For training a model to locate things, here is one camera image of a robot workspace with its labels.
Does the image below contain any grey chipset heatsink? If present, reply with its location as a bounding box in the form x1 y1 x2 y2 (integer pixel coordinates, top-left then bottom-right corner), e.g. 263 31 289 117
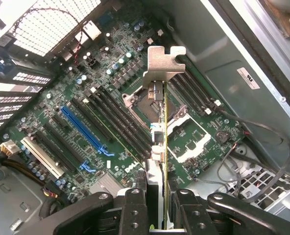
90 171 125 196

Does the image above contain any perforated metal drive cage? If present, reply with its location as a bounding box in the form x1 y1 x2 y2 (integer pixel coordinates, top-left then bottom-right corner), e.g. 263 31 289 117
196 161 290 221

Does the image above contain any round coin battery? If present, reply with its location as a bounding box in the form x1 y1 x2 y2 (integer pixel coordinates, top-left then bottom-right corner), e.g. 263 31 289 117
215 130 228 143

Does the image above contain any blue expansion slot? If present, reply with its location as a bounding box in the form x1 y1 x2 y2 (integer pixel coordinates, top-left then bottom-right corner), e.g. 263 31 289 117
61 105 115 157

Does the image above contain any black expansion slot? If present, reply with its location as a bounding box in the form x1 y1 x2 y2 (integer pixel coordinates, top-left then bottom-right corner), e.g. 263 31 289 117
34 129 77 172
70 97 113 142

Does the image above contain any white expansion slot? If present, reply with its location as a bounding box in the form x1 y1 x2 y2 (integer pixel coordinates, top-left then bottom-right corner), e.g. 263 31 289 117
21 136 65 179

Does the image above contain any black RAM slot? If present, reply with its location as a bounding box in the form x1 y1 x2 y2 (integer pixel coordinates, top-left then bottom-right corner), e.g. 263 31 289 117
181 70 221 106
170 73 212 116

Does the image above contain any white power connector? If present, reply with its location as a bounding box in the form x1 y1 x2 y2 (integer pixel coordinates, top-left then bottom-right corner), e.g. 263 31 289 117
0 141 21 157

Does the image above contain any green Dell motherboard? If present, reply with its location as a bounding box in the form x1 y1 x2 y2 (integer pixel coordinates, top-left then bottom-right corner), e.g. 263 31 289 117
2 9 246 196

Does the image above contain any white case sticker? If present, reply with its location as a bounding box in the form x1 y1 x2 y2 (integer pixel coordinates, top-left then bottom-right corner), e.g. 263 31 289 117
237 67 261 90

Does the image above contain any black open PC case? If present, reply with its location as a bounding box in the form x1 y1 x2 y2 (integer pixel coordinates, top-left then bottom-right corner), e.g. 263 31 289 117
0 0 290 235

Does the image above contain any white plug connector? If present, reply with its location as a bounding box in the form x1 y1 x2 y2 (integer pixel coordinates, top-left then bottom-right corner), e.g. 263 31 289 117
82 21 102 41

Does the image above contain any yellow black wire bundle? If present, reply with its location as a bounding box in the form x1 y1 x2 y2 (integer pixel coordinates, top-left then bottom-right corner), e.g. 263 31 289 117
0 154 70 218

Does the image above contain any red black twisted wire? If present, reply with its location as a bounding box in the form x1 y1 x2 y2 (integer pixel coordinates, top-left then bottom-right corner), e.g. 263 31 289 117
24 6 87 65

